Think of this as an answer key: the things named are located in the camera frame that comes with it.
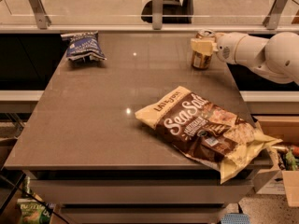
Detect black cable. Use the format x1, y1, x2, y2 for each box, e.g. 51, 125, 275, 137
0, 174, 71, 224

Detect left metal railing post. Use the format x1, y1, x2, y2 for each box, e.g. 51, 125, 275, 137
28, 0, 51, 29

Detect right metal railing post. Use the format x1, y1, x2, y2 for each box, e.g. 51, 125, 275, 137
263, 0, 288, 30

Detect green snack bag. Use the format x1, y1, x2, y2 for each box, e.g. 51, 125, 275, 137
17, 177, 55, 224

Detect blue mesh basket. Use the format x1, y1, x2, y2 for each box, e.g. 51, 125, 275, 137
221, 213, 250, 224

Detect metal railing post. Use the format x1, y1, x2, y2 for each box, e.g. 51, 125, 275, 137
152, 0, 163, 30
28, 0, 51, 29
263, 0, 288, 30

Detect orange soda can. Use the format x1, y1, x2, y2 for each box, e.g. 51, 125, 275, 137
192, 29, 216, 70

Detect snacks in cardboard box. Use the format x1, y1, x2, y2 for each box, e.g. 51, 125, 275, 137
273, 144, 299, 171

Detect blue chips bag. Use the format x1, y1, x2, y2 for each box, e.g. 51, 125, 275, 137
61, 32, 106, 62

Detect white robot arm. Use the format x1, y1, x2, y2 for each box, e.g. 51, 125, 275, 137
191, 31, 299, 85

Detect brown sea salt chips bag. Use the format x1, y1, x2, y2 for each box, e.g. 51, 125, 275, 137
135, 86, 280, 183

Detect middle metal railing post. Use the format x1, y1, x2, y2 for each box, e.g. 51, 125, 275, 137
152, 0, 163, 30

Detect cardboard box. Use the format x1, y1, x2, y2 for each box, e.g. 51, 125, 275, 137
254, 116, 299, 207

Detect black office chair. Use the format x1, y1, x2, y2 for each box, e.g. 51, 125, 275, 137
141, 0, 193, 24

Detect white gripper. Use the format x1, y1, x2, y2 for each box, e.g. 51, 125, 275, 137
191, 32, 249, 64

